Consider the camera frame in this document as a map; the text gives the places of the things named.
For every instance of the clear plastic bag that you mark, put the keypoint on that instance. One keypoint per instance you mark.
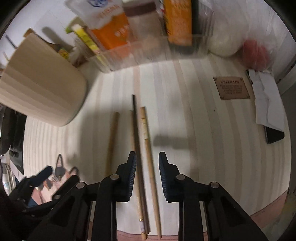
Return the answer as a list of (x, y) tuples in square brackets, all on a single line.
[(242, 27)]

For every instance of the white round food item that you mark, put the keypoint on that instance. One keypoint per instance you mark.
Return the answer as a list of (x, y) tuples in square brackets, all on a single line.
[(222, 45)]

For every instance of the orange and white pouch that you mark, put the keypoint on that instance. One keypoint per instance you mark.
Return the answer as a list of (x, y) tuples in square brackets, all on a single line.
[(111, 30)]

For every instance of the black smartphone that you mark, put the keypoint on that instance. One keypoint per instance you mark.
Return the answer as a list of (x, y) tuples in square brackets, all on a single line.
[(274, 136)]

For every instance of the dark bottle with orange label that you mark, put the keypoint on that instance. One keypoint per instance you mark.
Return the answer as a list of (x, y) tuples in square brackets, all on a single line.
[(180, 20)]

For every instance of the red tomato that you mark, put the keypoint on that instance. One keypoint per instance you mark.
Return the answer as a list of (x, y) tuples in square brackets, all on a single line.
[(254, 55)]

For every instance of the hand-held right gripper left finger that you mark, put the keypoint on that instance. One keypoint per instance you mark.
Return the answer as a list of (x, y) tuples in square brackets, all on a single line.
[(131, 176)]

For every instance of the bamboo chopstick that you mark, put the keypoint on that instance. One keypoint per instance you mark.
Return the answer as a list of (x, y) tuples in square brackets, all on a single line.
[(112, 139), (150, 166), (141, 220)]

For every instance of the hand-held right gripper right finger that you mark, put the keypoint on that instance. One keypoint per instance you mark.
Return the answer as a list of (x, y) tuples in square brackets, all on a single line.
[(165, 178)]

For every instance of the yellow box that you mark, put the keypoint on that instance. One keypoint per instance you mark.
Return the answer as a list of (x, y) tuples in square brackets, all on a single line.
[(89, 40)]

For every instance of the beige utensil holder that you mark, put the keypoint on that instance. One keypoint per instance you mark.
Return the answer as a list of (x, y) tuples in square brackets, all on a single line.
[(41, 88)]

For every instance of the striped cat print mat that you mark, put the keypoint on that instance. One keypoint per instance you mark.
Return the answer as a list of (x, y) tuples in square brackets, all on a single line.
[(185, 162)]

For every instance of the green packet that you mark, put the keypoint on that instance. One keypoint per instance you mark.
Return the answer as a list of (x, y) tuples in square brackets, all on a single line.
[(69, 29)]

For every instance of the clear plastic organizer tray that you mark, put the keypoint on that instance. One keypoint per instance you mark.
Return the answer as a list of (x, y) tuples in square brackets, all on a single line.
[(129, 58)]

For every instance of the black chopstick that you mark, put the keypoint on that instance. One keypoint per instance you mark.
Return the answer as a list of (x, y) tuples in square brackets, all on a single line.
[(134, 127), (10, 41)]

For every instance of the jar with brown lid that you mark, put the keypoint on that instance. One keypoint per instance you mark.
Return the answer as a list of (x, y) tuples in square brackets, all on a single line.
[(143, 25)]

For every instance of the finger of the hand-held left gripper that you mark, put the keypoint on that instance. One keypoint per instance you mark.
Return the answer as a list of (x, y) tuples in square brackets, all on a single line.
[(66, 186), (44, 175)]

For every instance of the white paper slip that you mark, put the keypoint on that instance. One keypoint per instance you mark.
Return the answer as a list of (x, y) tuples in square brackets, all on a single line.
[(266, 99)]

